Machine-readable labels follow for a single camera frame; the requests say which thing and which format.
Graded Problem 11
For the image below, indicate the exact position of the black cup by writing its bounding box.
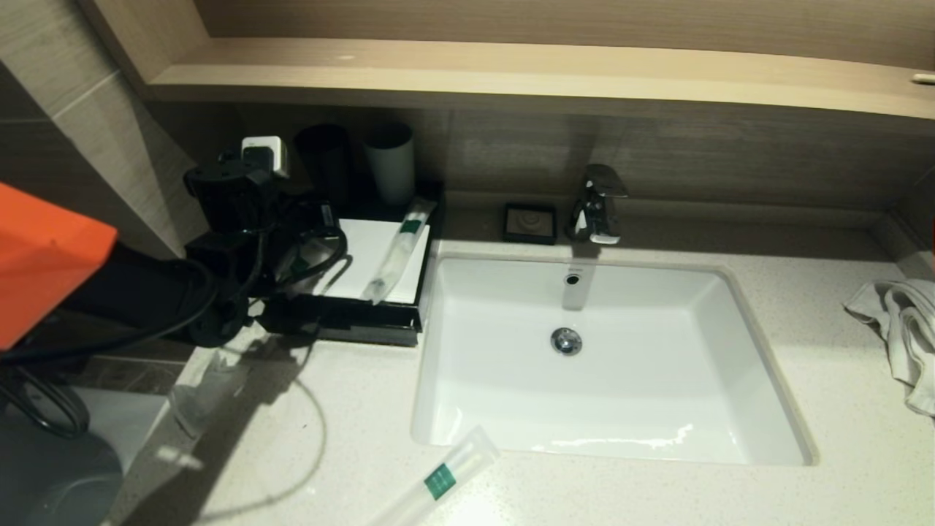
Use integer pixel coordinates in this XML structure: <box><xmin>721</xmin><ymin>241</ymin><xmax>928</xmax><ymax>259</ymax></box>
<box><xmin>296</xmin><ymin>124</ymin><xmax>354</xmax><ymax>210</ymax></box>

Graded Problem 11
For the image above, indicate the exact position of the white glossy tray surface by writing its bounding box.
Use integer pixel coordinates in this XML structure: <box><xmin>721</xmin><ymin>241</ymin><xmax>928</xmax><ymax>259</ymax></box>
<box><xmin>321</xmin><ymin>218</ymin><xmax>432</xmax><ymax>305</ymax></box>

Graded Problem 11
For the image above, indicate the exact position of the black amenity tray box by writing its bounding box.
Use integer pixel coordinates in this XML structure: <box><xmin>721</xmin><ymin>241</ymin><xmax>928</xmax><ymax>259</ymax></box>
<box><xmin>257</xmin><ymin>175</ymin><xmax>445</xmax><ymax>347</ymax></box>

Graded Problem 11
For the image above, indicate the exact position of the small green-label sachet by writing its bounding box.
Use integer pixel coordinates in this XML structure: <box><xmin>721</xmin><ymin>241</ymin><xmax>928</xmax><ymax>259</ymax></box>
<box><xmin>280</xmin><ymin>241</ymin><xmax>333</xmax><ymax>297</ymax></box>

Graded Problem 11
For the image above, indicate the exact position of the long green-label toothbrush packet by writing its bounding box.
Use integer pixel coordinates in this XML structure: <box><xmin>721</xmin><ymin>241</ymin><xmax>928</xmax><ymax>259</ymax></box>
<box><xmin>363</xmin><ymin>197</ymin><xmax>438</xmax><ymax>305</ymax></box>
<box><xmin>369</xmin><ymin>424</ymin><xmax>501</xmax><ymax>526</ymax></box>

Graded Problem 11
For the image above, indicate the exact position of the pale grey cup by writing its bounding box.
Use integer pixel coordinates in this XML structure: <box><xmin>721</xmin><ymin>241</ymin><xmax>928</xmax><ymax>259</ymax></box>
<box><xmin>363</xmin><ymin>123</ymin><xmax>417</xmax><ymax>207</ymax></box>

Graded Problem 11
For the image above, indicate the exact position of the clear crumpled plastic packet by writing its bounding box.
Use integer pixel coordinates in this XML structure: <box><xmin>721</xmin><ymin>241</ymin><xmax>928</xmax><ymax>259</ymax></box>
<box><xmin>169</xmin><ymin>349</ymin><xmax>256</xmax><ymax>437</ymax></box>

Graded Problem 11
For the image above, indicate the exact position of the black square soap dish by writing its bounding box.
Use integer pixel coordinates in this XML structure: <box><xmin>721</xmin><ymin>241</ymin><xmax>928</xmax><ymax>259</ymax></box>
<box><xmin>502</xmin><ymin>203</ymin><xmax>557</xmax><ymax>245</ymax></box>

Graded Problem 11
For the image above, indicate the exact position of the chrome faucet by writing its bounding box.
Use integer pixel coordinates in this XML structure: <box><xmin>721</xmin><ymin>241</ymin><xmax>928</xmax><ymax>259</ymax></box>
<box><xmin>566</xmin><ymin>165</ymin><xmax>627</xmax><ymax>245</ymax></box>

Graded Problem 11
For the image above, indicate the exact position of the light wooden shelf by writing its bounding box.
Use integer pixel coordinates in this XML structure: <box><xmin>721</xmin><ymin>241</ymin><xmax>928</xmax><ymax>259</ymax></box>
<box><xmin>146</xmin><ymin>38</ymin><xmax>935</xmax><ymax>122</ymax></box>

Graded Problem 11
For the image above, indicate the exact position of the white ceramic sink basin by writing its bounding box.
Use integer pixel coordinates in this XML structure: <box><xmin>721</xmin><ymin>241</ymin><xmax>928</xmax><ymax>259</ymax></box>
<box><xmin>411</xmin><ymin>254</ymin><xmax>815</xmax><ymax>466</ymax></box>

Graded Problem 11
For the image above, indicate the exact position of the grey round bin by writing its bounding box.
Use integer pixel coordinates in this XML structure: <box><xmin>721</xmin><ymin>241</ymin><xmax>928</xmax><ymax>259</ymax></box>
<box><xmin>0</xmin><ymin>430</ymin><xmax>123</xmax><ymax>526</ymax></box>

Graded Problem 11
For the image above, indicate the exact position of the crumpled white towel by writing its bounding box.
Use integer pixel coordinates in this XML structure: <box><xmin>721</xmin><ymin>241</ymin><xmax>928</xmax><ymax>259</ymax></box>
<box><xmin>842</xmin><ymin>280</ymin><xmax>935</xmax><ymax>417</ymax></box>

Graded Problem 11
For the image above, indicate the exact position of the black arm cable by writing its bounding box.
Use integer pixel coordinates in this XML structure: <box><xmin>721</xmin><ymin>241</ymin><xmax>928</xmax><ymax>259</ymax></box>
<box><xmin>0</xmin><ymin>226</ymin><xmax>350</xmax><ymax>362</ymax></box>

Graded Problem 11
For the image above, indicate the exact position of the white plastic device corner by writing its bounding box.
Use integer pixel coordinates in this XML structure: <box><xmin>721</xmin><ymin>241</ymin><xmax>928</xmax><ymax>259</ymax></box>
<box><xmin>241</xmin><ymin>136</ymin><xmax>287</xmax><ymax>178</ymax></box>

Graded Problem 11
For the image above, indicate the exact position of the black looped hose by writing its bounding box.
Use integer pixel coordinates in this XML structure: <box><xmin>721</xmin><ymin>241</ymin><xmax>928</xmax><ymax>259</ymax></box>
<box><xmin>0</xmin><ymin>364</ymin><xmax>94</xmax><ymax>440</ymax></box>

